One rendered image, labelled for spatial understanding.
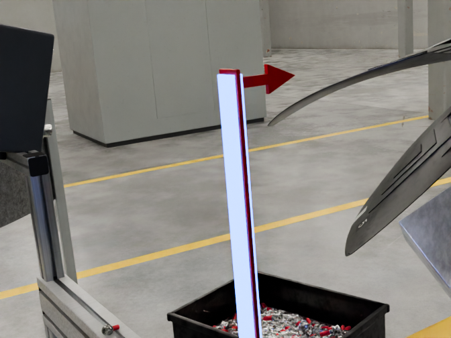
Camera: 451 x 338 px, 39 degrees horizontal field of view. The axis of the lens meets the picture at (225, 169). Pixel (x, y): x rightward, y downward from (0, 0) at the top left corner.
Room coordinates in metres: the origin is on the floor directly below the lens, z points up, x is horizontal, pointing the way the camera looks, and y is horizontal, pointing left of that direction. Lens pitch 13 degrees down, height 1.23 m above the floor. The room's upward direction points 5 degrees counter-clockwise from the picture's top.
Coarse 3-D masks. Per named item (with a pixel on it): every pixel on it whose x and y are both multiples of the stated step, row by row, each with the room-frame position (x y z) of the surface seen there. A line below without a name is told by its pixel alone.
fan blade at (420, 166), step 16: (448, 112) 0.82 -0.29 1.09; (432, 128) 0.84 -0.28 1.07; (448, 128) 0.79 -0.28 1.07; (416, 144) 0.85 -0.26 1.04; (432, 144) 0.80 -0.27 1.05; (448, 144) 0.76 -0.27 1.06; (400, 160) 0.88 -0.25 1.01; (416, 160) 0.81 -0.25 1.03; (432, 160) 0.77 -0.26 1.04; (448, 160) 0.74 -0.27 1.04; (400, 176) 0.82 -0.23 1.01; (416, 176) 0.78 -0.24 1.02; (432, 176) 0.75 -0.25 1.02; (384, 192) 0.83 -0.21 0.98; (400, 192) 0.78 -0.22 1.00; (416, 192) 0.75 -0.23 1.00; (368, 208) 0.85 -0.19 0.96; (384, 208) 0.79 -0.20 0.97; (400, 208) 0.75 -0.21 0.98; (352, 224) 0.86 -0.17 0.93; (368, 224) 0.79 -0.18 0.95; (384, 224) 0.75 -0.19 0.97; (352, 240) 0.79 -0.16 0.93; (368, 240) 0.75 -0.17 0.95
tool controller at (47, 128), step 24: (0, 24) 0.97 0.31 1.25; (0, 48) 0.96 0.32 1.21; (24, 48) 0.98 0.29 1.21; (48, 48) 1.00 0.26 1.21; (0, 72) 0.96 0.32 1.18; (24, 72) 0.98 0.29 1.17; (48, 72) 1.00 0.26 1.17; (0, 96) 0.96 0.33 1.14; (24, 96) 0.98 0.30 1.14; (0, 120) 0.96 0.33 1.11; (24, 120) 0.98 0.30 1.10; (0, 144) 0.95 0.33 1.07; (24, 144) 0.97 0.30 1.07
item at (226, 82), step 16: (224, 80) 0.49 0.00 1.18; (224, 96) 0.49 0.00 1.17; (224, 112) 0.50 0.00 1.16; (224, 128) 0.50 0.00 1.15; (224, 144) 0.50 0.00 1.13; (224, 160) 0.50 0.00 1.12; (240, 160) 0.49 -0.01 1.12; (240, 176) 0.48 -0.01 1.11; (240, 192) 0.48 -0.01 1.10; (240, 208) 0.49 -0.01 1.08; (240, 224) 0.49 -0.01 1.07; (240, 240) 0.49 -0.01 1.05; (240, 256) 0.49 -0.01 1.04; (240, 272) 0.49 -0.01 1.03; (240, 288) 0.49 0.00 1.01; (240, 304) 0.50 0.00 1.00; (240, 320) 0.50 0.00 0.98; (240, 336) 0.50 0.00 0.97
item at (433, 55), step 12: (432, 48) 0.65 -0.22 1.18; (444, 48) 0.63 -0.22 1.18; (396, 60) 0.61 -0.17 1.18; (408, 60) 0.48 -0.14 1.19; (420, 60) 0.49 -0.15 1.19; (432, 60) 0.50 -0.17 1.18; (444, 60) 0.52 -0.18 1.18; (372, 72) 0.50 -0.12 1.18; (384, 72) 0.52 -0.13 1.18; (336, 84) 0.53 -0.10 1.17; (348, 84) 0.55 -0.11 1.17; (312, 96) 0.55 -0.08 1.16; (324, 96) 0.63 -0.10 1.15; (288, 108) 0.59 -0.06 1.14; (300, 108) 0.64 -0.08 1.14; (276, 120) 0.64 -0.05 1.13
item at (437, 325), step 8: (448, 320) 0.30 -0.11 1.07; (432, 328) 0.29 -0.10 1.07; (440, 328) 0.29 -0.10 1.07; (448, 328) 0.29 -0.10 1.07; (408, 336) 0.29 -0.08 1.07; (416, 336) 0.28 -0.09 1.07; (424, 336) 0.28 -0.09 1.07; (432, 336) 0.28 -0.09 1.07; (440, 336) 0.28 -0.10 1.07; (448, 336) 0.28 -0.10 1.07
